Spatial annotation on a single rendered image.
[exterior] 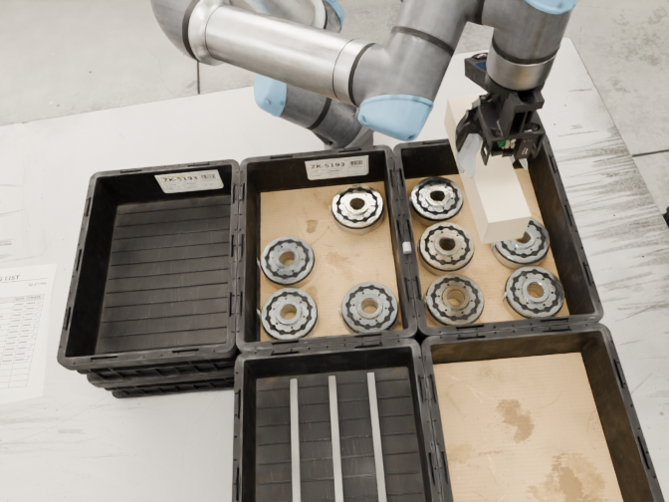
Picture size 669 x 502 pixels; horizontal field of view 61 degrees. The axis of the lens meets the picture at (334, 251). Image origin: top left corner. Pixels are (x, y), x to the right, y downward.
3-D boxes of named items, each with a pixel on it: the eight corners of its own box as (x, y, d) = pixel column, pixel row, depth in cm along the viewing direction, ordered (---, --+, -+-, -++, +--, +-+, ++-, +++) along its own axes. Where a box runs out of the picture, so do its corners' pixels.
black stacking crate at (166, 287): (115, 205, 122) (92, 173, 112) (251, 193, 121) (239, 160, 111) (88, 385, 103) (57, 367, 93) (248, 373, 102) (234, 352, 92)
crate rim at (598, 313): (391, 150, 112) (391, 142, 110) (543, 136, 111) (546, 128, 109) (418, 342, 93) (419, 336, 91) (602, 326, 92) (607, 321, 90)
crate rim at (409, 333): (242, 164, 113) (239, 157, 111) (391, 150, 112) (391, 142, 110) (238, 357, 94) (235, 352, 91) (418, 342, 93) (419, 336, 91)
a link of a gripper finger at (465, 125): (448, 151, 81) (474, 109, 74) (446, 143, 82) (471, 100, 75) (478, 152, 83) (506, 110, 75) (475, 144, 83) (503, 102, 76)
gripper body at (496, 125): (481, 169, 76) (498, 106, 65) (465, 121, 80) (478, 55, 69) (537, 160, 76) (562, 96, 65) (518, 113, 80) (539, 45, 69)
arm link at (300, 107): (291, 125, 133) (240, 103, 125) (312, 70, 131) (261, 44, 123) (314, 132, 123) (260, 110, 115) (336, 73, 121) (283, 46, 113)
